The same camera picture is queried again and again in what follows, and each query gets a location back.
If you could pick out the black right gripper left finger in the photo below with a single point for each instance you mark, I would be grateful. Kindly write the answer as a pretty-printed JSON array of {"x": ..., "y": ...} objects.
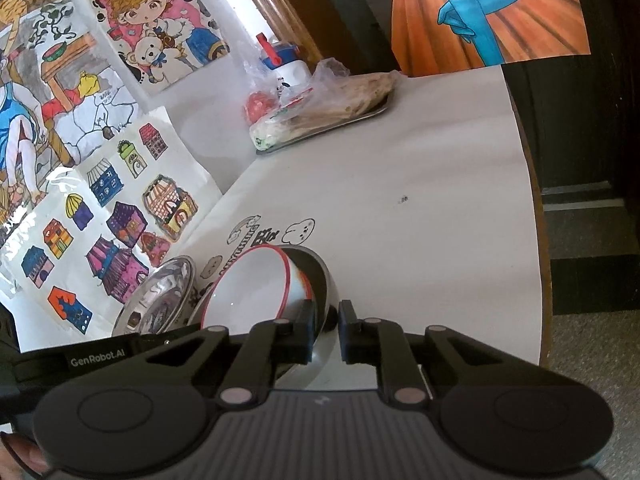
[{"x": 241, "y": 369}]

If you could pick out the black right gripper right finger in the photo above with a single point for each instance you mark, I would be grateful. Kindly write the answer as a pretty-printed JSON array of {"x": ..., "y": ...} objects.
[{"x": 411, "y": 369}]

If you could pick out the steel bowl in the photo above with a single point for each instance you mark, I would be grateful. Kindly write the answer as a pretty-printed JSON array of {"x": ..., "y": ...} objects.
[{"x": 326, "y": 296}]

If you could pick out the white bowl red rim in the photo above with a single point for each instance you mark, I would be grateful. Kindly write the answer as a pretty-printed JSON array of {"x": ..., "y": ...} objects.
[{"x": 264, "y": 284}]

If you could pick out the shiny steel plate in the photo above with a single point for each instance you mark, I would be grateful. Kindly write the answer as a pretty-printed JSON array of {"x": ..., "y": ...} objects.
[{"x": 163, "y": 302}]

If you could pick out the left hand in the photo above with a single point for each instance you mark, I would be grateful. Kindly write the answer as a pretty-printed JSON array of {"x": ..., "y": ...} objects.
[{"x": 16, "y": 449}]

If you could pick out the coloured houses drawing sheet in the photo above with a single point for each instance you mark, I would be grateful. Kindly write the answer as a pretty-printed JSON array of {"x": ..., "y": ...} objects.
[{"x": 101, "y": 230}]

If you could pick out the white packaged food roll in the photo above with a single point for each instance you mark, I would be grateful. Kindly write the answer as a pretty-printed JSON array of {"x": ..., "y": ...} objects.
[{"x": 284, "y": 124}]

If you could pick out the steel tray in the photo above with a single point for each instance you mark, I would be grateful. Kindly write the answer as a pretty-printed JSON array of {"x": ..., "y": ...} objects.
[{"x": 304, "y": 134}]

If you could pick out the plastic bag of flatbread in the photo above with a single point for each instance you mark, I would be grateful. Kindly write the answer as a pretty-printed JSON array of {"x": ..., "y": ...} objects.
[{"x": 334, "y": 94}]

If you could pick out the red tomato in bag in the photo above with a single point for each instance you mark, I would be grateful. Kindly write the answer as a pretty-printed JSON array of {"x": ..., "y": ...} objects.
[{"x": 259, "y": 103}]

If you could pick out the white bottle blue cap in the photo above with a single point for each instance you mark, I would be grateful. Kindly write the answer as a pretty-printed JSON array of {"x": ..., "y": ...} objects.
[{"x": 282, "y": 72}]

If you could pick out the coloured room drawing sheet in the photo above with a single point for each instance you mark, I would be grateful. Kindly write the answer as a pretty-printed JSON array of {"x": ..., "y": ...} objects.
[{"x": 60, "y": 100}]

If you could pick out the orange dress blue glove painting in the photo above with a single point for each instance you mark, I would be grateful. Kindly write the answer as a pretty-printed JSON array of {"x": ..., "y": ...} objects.
[{"x": 431, "y": 37}]

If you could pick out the teddy bear girl drawing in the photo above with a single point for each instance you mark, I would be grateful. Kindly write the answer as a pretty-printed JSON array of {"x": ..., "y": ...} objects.
[{"x": 161, "y": 41}]

